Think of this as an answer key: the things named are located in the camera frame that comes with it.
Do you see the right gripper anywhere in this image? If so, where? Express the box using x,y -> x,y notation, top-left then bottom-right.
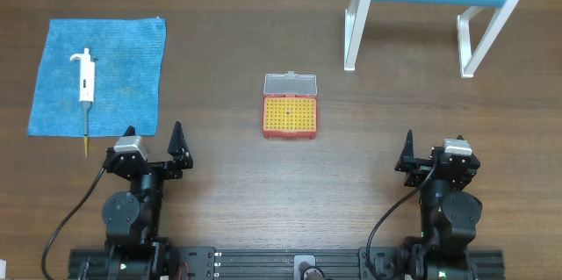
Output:
393,128 -> 482,193

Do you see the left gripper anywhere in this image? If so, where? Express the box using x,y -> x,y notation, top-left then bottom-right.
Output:
103,120 -> 195,182

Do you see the blue cloth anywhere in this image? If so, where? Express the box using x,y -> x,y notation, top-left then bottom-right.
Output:
26,17 -> 168,138

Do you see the white pipette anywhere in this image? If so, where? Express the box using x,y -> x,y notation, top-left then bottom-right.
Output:
68,47 -> 98,159

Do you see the red and yellow tip box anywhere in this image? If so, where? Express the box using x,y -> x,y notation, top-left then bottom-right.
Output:
262,70 -> 320,141

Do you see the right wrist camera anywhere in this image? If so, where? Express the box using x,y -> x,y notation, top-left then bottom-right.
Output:
442,138 -> 474,158

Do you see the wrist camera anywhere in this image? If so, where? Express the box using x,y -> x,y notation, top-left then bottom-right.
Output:
112,134 -> 150,161
442,138 -> 474,158

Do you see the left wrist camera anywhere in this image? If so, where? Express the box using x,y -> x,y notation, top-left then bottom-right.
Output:
112,134 -> 150,161

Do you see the black cable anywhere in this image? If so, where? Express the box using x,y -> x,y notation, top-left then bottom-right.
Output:
40,165 -> 109,280
364,156 -> 441,280

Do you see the mounting rail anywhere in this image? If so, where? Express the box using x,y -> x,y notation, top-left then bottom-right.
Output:
67,246 -> 507,280

